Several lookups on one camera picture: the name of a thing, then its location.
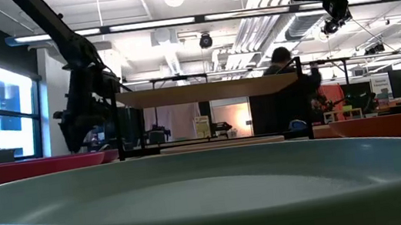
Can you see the white cloth screen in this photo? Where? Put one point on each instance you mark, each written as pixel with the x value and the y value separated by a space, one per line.
pixel 178 119

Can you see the silver ventilation duct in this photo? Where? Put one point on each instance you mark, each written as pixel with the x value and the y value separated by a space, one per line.
pixel 301 26

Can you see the black lab equipment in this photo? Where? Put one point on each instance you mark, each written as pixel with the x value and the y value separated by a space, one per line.
pixel 220 127
pixel 157 135

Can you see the black background rig frame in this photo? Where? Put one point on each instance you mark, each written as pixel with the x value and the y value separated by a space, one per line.
pixel 390 52
pixel 180 77

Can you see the person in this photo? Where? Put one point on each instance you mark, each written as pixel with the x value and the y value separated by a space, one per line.
pixel 94 140
pixel 281 59

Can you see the black ceiling spotlight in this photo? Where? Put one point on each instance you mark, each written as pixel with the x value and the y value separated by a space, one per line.
pixel 206 41

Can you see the yellow poster board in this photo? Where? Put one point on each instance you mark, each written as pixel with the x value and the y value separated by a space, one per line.
pixel 202 127

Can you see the overhead light bar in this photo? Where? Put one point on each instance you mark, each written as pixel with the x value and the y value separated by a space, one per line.
pixel 152 24

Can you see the orange plate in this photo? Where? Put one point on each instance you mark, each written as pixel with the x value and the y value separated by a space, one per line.
pixel 400 129

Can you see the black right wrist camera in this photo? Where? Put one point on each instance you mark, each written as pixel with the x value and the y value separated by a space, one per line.
pixel 337 8

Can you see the orange cloth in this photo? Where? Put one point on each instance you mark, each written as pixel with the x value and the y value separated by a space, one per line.
pixel 335 94

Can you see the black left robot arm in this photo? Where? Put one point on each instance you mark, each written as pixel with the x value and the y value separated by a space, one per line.
pixel 53 23

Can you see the blue round object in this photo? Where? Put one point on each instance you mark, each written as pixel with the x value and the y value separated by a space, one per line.
pixel 297 125

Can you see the teal plate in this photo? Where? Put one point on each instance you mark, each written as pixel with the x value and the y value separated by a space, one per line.
pixel 211 196

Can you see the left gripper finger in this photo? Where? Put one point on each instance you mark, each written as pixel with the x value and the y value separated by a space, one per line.
pixel 71 135
pixel 90 129

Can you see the wooden shelf with black legs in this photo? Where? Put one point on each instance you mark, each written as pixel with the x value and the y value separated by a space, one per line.
pixel 201 92

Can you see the magenta plate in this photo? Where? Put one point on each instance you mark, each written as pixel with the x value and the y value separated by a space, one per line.
pixel 18 173

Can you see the black aluminium table frame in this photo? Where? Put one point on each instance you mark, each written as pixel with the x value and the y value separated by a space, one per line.
pixel 140 152

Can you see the dark partition panel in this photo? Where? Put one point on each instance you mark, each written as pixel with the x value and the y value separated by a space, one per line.
pixel 259 116
pixel 132 125

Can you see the small wooden table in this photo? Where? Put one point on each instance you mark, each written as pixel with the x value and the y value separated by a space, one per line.
pixel 340 112

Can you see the white poster sign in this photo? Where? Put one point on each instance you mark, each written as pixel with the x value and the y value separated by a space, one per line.
pixel 380 88

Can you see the black track light cluster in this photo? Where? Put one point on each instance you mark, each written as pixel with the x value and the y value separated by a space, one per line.
pixel 330 28

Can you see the small black track light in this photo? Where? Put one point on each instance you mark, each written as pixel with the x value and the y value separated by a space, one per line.
pixel 374 49

